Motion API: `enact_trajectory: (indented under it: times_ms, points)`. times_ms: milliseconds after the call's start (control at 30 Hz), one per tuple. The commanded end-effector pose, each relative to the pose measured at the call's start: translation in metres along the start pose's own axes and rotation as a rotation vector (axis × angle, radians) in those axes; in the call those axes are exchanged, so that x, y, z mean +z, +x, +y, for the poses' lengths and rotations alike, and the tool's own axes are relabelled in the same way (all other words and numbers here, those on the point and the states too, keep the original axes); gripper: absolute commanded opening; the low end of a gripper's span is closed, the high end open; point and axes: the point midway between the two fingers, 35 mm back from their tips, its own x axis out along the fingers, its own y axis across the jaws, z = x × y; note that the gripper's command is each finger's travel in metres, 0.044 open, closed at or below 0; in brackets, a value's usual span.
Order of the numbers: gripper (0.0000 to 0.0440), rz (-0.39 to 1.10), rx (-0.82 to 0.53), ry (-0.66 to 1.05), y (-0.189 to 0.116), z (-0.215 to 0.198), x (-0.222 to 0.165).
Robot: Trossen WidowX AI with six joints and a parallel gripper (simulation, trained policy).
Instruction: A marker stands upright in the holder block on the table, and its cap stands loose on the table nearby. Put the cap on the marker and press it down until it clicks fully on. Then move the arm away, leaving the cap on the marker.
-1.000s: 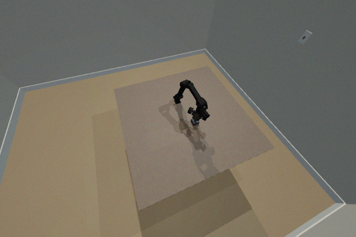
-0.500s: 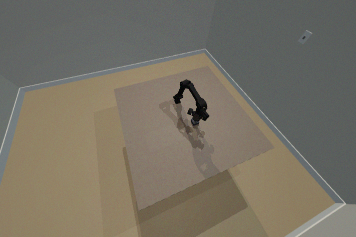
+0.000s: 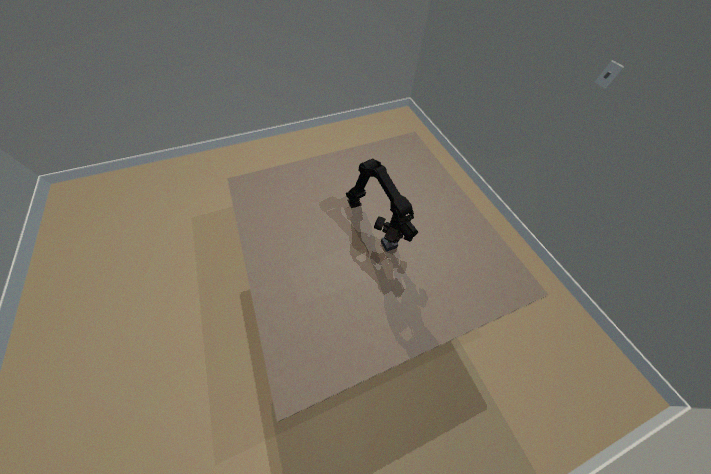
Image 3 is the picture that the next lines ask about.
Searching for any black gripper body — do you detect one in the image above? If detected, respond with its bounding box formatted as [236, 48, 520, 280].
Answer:
[374, 216, 413, 242]

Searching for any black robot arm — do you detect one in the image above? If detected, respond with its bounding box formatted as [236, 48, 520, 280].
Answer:
[346, 158, 418, 243]

